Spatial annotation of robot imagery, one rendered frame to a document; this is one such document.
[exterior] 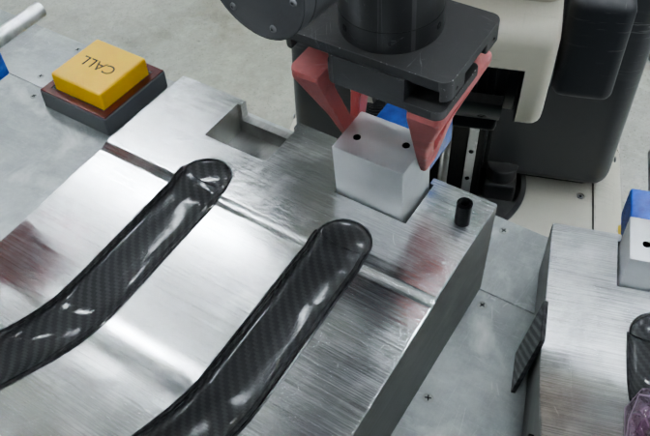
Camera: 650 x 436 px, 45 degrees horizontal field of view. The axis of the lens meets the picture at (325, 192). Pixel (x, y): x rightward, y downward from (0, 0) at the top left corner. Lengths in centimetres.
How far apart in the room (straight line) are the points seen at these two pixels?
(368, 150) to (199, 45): 172
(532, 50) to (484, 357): 39
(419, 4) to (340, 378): 20
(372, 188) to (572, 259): 14
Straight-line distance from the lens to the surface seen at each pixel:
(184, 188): 53
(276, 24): 33
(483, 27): 43
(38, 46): 85
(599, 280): 53
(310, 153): 54
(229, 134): 59
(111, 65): 73
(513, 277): 59
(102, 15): 237
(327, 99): 46
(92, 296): 50
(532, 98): 89
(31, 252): 53
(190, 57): 214
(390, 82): 41
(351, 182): 50
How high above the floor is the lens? 126
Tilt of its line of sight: 47 degrees down
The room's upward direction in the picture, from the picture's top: 2 degrees counter-clockwise
